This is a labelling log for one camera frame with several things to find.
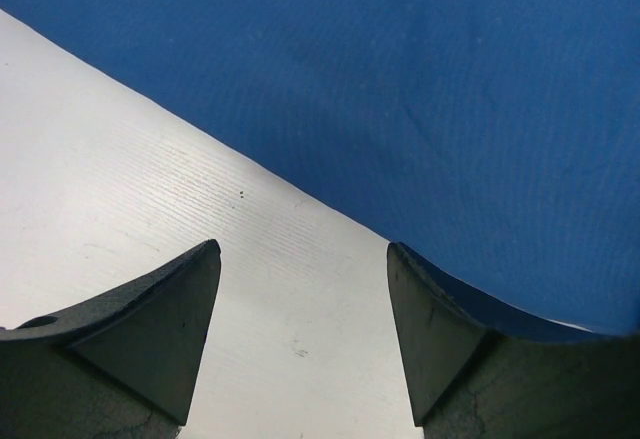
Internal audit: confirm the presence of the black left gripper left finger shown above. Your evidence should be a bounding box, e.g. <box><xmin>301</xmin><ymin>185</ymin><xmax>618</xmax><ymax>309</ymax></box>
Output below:
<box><xmin>1</xmin><ymin>240</ymin><xmax>221</xmax><ymax>438</ymax></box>

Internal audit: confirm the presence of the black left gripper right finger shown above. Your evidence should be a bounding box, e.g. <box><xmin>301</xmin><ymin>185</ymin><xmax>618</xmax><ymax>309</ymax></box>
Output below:
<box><xmin>387</xmin><ymin>243</ymin><xmax>639</xmax><ymax>438</ymax></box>

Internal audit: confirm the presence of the blue surgical wrap cloth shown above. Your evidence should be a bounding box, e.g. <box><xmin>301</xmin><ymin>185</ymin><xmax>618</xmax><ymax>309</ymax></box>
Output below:
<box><xmin>1</xmin><ymin>0</ymin><xmax>639</xmax><ymax>335</ymax></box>

